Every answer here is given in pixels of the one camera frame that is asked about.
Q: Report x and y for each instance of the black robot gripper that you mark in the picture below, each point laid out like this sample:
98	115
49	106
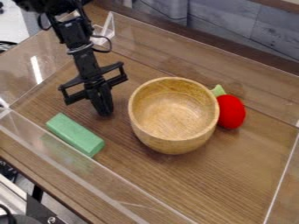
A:
95	80

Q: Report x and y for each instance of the brown wooden bowl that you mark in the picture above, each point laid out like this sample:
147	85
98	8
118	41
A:
174	114

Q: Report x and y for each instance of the green rectangular stick block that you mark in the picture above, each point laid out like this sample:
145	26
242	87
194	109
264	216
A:
75	135

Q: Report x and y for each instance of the red plush radish toy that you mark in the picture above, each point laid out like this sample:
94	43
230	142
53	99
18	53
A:
232	108

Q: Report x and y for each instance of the clear acrylic tray enclosure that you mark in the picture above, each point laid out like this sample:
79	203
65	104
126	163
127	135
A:
200	148

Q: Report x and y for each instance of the black bracket with screw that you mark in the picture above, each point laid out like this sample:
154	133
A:
38	211

